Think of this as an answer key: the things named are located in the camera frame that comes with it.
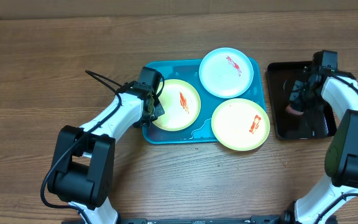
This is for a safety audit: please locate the black plastic tray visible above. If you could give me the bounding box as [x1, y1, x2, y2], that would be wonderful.
[265, 61, 337, 140]

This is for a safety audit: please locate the yellow plate right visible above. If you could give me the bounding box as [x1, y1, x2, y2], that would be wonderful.
[211, 98, 270, 151]

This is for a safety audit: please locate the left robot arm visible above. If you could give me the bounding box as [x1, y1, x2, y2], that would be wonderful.
[40, 79, 165, 223]

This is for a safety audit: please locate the teal plastic tray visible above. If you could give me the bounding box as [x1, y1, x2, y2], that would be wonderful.
[141, 57, 268, 145]

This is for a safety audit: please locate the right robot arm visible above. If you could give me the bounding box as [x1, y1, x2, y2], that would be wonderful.
[280, 70, 358, 223]

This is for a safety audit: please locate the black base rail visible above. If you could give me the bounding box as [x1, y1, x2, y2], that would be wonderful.
[116, 215, 281, 224]

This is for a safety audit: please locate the red sponge with green scourer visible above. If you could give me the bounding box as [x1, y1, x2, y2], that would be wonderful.
[285, 105, 303, 116]

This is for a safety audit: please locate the light blue plate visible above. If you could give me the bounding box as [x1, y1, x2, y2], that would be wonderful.
[199, 47, 254, 98]

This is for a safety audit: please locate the green-rimmed plate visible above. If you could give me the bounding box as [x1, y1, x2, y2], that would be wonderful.
[153, 79, 201, 131]

